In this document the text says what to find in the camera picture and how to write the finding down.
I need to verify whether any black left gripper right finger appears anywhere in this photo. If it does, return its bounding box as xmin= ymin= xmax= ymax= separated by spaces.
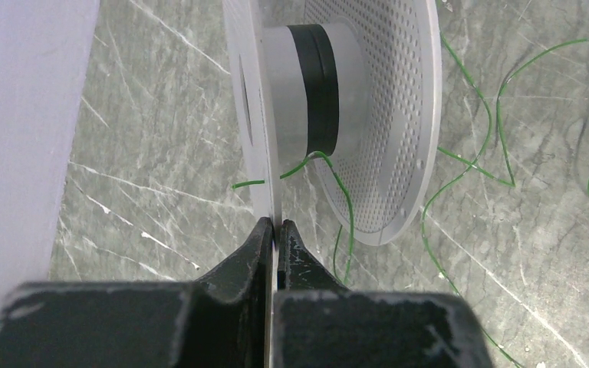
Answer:
xmin=271 ymin=220 xmax=492 ymax=367

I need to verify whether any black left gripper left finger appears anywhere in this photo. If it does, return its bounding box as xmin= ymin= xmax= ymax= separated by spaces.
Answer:
xmin=0 ymin=218 xmax=274 ymax=367

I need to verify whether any green cable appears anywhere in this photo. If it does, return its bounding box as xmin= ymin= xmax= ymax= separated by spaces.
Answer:
xmin=231 ymin=32 xmax=589 ymax=368

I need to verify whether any white perforated filament spool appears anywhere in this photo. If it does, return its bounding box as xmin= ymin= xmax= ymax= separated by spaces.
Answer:
xmin=222 ymin=1 xmax=442 ymax=246

